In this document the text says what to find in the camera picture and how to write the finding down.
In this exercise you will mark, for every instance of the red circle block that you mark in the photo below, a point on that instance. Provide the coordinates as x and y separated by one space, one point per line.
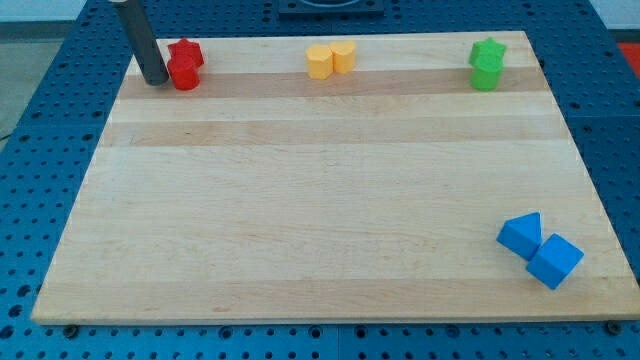
183 72

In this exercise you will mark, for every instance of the red star block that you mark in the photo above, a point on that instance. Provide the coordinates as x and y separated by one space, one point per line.
187 48

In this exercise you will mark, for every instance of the green circle block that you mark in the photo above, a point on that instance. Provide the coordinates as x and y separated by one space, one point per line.
486 72

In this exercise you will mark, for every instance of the green star block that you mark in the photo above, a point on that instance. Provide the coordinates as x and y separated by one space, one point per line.
489 47

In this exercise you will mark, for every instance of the light wooden board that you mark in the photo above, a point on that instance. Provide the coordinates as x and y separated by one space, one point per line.
264 196

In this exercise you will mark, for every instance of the yellow hexagon block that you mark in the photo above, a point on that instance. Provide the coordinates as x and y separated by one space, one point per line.
319 61

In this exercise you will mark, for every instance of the yellow heart block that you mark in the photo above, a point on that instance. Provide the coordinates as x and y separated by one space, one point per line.
344 56

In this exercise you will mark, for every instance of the blue triangle block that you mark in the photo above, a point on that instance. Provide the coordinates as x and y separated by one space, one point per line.
522 235

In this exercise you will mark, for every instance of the blue cube block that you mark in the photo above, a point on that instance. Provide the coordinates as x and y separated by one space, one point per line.
554 261

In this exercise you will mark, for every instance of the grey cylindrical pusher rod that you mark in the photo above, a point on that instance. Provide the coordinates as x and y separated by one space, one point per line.
142 40

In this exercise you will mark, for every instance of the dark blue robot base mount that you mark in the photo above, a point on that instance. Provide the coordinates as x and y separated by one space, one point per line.
304 8

